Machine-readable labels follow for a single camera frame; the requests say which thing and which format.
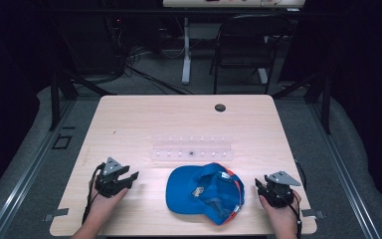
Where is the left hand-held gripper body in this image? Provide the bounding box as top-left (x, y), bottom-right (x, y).
top-left (94, 156), bottom-right (129, 199)

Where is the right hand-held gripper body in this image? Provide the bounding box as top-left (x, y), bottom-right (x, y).
top-left (261, 170), bottom-right (302, 210)

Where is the person's left hand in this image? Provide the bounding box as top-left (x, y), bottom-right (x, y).
top-left (89, 179), bottom-right (129, 217)

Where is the person's right hand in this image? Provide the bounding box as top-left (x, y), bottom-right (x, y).
top-left (259, 189), bottom-right (302, 231)

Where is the blue baseball cap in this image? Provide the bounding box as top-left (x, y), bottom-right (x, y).
top-left (165, 161), bottom-right (246, 227)

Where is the clear acrylic peg rack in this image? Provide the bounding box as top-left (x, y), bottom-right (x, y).
top-left (150, 133), bottom-right (236, 164)

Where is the black metal stand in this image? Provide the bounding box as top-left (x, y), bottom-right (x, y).
top-left (48, 68), bottom-right (117, 131)
top-left (271, 70), bottom-right (333, 135)

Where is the white desk leg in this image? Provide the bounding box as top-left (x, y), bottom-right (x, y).
top-left (181, 17), bottom-right (193, 86)
top-left (257, 67), bottom-right (270, 86)

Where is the dark curtain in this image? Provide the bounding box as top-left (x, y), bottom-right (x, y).
top-left (324, 0), bottom-right (382, 215)
top-left (0, 0), bottom-right (53, 208)

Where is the black folding chair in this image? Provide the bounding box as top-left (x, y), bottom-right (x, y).
top-left (209, 14), bottom-right (291, 96)

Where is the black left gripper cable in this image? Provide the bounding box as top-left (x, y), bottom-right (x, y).
top-left (81, 162), bottom-right (107, 225)

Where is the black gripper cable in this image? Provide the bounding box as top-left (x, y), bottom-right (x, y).
top-left (81, 162), bottom-right (107, 225)
top-left (278, 159), bottom-right (308, 239)

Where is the grey metal table bracket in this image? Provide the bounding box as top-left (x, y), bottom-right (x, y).
top-left (43, 207), bottom-right (71, 222)
top-left (300, 208), bottom-right (326, 220)

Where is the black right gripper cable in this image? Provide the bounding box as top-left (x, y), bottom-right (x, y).
top-left (278, 159), bottom-right (308, 239)

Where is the aluminium floor rail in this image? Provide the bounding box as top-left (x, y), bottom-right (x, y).
top-left (305, 99), bottom-right (382, 239)
top-left (0, 99), bottom-right (78, 239)

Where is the bundle of floor cables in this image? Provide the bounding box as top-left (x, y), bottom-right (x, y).
top-left (105, 16), bottom-right (188, 96)

